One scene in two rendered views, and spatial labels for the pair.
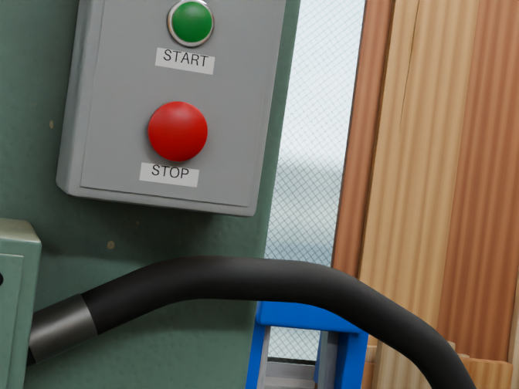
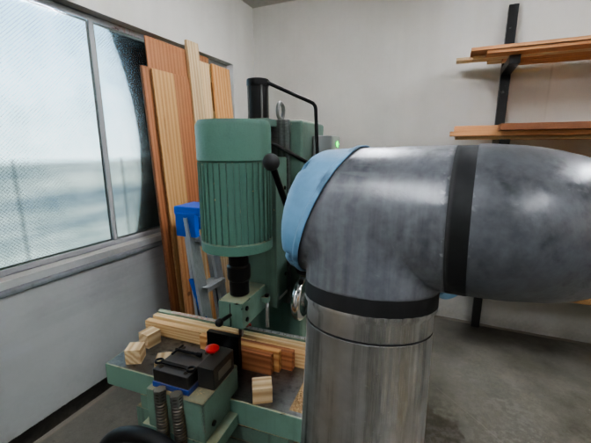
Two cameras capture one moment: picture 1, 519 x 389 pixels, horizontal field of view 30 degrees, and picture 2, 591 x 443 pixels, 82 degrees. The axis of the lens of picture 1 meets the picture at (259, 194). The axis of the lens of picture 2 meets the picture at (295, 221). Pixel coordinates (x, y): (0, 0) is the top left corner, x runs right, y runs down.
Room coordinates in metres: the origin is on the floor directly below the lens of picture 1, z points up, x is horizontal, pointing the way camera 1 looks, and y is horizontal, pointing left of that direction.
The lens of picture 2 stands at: (-0.07, 0.97, 1.44)
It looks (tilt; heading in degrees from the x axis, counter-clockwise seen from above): 12 degrees down; 308
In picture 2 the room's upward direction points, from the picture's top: straight up
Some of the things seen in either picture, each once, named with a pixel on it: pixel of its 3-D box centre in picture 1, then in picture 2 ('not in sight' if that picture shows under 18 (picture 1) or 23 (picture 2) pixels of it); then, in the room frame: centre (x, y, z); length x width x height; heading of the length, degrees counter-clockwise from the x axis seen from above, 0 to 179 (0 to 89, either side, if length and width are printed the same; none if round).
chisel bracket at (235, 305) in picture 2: not in sight; (244, 306); (0.56, 0.38, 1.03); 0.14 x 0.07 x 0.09; 108
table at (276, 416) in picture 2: not in sight; (217, 386); (0.53, 0.51, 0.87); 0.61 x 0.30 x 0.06; 18
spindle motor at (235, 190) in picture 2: not in sight; (236, 186); (0.56, 0.40, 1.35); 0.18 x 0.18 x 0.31
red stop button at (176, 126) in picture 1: (178, 131); not in sight; (0.49, 0.04, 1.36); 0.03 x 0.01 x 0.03; 108
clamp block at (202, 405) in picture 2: not in sight; (195, 393); (0.51, 0.59, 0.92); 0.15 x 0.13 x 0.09; 18
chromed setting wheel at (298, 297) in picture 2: not in sight; (301, 298); (0.48, 0.24, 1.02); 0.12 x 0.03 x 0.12; 108
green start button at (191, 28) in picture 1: (191, 21); not in sight; (0.49, 0.05, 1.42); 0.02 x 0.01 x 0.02; 108
